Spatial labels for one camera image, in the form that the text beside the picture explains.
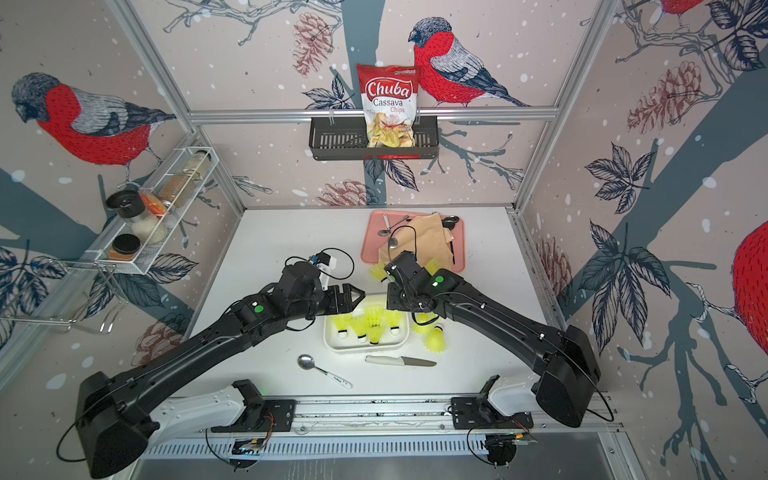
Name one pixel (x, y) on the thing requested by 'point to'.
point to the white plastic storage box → (387, 340)
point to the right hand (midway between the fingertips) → (392, 298)
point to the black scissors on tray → (449, 221)
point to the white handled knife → (399, 360)
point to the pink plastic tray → (382, 226)
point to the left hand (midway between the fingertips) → (360, 292)
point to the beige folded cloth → (425, 238)
